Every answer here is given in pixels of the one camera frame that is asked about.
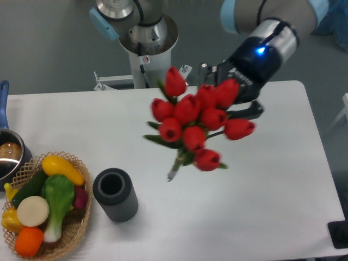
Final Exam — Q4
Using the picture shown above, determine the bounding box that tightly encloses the white chair frame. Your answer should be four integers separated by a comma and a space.
324, 93, 347, 138

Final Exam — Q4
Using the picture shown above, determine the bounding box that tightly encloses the yellow squash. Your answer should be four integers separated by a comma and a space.
41, 155, 85, 186

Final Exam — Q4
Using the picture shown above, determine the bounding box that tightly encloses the dark grey ribbed vase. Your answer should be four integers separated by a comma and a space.
92, 168, 139, 222

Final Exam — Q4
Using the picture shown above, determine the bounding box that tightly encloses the orange fruit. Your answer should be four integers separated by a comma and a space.
15, 227, 44, 258

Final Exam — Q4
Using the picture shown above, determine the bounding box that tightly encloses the yellow banana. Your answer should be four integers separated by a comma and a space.
4, 183, 18, 202

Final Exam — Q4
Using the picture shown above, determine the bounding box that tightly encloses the blue handled saucepan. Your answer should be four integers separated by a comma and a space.
1, 80, 32, 192

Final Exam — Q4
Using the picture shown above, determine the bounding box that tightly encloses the white round radish slice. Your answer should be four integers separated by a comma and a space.
17, 196, 49, 227

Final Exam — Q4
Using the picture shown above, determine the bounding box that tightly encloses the red tulip bouquet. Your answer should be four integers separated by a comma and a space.
144, 67, 256, 181

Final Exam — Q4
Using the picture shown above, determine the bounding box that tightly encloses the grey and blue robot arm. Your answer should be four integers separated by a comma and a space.
89, 1, 329, 103

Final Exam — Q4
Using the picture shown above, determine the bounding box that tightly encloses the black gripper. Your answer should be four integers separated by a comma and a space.
198, 36, 281, 120

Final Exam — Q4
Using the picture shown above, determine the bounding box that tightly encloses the yellow bell pepper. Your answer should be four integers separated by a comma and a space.
1, 207, 25, 234

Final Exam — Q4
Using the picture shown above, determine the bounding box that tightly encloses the blue plastic bag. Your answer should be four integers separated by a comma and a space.
312, 1, 347, 53

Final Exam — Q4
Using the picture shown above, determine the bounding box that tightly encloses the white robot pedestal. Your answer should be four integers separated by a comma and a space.
94, 13, 192, 91

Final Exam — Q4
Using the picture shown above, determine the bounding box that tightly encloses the green cucumber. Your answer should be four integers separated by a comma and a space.
11, 168, 48, 208

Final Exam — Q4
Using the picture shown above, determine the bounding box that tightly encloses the green bok choy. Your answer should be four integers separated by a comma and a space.
41, 174, 74, 243

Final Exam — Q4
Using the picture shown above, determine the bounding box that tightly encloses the black device at edge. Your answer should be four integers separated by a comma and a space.
327, 220, 347, 249

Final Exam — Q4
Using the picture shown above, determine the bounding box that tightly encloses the woven wicker basket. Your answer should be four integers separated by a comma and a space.
1, 151, 92, 260

